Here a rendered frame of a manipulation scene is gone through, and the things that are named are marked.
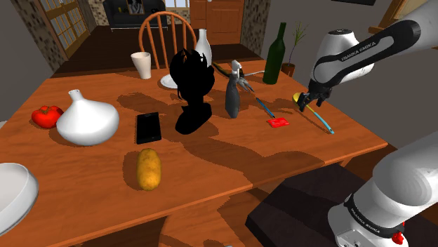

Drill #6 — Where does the red card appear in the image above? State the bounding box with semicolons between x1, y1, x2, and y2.
267;116;291;129

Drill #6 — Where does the potted plant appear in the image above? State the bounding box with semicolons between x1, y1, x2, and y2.
281;21;310;78

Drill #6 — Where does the blue pen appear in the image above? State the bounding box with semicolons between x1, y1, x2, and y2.
255;97;277;119

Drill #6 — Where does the green wine bottle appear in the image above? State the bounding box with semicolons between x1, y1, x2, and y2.
262;22;288;86

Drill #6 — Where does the grey spray bottle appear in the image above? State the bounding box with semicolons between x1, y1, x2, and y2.
225;60;256;120

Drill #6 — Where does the dark robot stand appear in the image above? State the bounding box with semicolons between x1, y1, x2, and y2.
245;163;438;247

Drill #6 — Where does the black bust figure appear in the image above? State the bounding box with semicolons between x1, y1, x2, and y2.
168;48;216;136

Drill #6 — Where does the tall white vase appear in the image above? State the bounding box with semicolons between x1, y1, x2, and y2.
194;28;213;68

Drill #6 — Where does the white plate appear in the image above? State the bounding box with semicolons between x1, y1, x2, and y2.
159;73;179;90

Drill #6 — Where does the black phone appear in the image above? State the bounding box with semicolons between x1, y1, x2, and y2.
135;112;163;145

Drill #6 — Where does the wooden spindle chair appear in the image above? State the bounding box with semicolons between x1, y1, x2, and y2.
138;11;198;71

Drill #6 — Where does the white cup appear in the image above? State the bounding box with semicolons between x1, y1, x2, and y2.
130;51;152;81

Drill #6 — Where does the brown potato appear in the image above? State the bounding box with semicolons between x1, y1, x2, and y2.
135;147;163;192

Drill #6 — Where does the squat white vase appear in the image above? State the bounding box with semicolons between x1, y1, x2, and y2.
55;89;121;147

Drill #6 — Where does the wooden table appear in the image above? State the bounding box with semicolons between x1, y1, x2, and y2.
0;60;390;247

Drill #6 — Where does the glazed wooden door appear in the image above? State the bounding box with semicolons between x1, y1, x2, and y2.
33;0;92;60

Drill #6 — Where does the red tomato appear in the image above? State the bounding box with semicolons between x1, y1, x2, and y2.
31;105;65;130

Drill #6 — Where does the white bowl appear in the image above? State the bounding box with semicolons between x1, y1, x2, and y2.
0;162;40;237

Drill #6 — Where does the yellow spoon with blue handle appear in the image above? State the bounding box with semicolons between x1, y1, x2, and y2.
292;92;336;135

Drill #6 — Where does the olive utensil handle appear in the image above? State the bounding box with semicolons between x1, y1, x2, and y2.
211;62;234;79

